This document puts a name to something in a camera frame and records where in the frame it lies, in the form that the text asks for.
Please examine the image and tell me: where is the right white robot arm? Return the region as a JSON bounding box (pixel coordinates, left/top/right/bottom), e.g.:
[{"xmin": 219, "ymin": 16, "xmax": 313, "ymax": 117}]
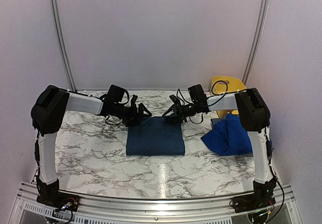
[{"xmin": 162, "ymin": 84, "xmax": 277, "ymax": 208}]

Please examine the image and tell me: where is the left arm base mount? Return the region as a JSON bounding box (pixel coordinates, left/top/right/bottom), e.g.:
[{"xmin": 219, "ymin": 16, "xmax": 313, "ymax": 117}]
[{"xmin": 36, "ymin": 192, "xmax": 80, "ymax": 212}]

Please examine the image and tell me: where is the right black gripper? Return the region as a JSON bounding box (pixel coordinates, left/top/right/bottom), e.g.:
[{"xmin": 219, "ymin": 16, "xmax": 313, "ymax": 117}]
[{"xmin": 163, "ymin": 101, "xmax": 199, "ymax": 123}]

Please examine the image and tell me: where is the right aluminium wall profile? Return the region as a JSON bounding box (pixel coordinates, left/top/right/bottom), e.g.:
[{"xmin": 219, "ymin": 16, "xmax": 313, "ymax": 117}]
[{"xmin": 242, "ymin": 0, "xmax": 269, "ymax": 85}]

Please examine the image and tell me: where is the aluminium table front rail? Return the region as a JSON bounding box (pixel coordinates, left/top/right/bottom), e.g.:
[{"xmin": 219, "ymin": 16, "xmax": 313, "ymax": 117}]
[{"xmin": 7, "ymin": 183, "xmax": 303, "ymax": 223}]

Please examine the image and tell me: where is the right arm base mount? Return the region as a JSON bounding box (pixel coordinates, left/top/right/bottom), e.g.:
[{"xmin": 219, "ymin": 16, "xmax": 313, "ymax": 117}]
[{"xmin": 229, "ymin": 193, "xmax": 276, "ymax": 213}]

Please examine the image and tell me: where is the grey-blue garment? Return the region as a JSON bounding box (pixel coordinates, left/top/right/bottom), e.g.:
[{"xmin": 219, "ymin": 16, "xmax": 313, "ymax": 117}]
[{"xmin": 126, "ymin": 117, "xmax": 185, "ymax": 156}]

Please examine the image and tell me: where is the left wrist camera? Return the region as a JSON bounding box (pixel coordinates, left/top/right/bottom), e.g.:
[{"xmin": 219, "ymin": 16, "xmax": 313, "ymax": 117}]
[{"xmin": 107, "ymin": 85, "xmax": 125, "ymax": 103}]

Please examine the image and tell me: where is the blue pleated skirt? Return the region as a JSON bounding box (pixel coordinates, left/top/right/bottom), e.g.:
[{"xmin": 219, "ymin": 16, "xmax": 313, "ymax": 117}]
[{"xmin": 201, "ymin": 114, "xmax": 253, "ymax": 156}]

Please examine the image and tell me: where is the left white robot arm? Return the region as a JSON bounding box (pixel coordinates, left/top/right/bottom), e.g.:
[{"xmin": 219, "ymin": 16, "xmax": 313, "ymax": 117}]
[{"xmin": 31, "ymin": 85, "xmax": 152, "ymax": 206}]

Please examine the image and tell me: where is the left aluminium wall profile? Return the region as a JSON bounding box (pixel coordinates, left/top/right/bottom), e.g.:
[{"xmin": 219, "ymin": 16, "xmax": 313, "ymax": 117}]
[{"xmin": 50, "ymin": 0, "xmax": 77, "ymax": 91}]

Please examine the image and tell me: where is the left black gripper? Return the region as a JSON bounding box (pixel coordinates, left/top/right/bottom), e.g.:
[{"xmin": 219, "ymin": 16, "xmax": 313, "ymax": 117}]
[{"xmin": 113, "ymin": 102, "xmax": 151, "ymax": 126}]

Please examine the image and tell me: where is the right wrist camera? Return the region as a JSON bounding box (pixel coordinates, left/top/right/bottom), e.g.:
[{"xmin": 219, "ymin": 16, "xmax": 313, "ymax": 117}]
[{"xmin": 188, "ymin": 84, "xmax": 207, "ymax": 104}]

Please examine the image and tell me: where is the yellow plastic basket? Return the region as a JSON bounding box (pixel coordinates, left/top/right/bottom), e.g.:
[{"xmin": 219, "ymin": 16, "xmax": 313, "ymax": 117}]
[{"xmin": 211, "ymin": 76, "xmax": 246, "ymax": 118}]

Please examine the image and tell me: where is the blue checked folded shirt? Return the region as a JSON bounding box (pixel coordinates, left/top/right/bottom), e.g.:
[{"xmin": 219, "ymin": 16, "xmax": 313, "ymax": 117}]
[{"xmin": 211, "ymin": 115, "xmax": 226, "ymax": 129}]

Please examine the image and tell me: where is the aluminium wall profile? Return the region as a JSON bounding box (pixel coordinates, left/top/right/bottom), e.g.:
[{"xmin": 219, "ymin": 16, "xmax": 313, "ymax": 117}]
[
  {"xmin": 242, "ymin": 0, "xmax": 269, "ymax": 85},
  {"xmin": 50, "ymin": 0, "xmax": 77, "ymax": 91}
]

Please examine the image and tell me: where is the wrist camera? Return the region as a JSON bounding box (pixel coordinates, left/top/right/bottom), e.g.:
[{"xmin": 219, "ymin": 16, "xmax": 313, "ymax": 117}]
[
  {"xmin": 107, "ymin": 85, "xmax": 125, "ymax": 103},
  {"xmin": 188, "ymin": 84, "xmax": 207, "ymax": 104}
]

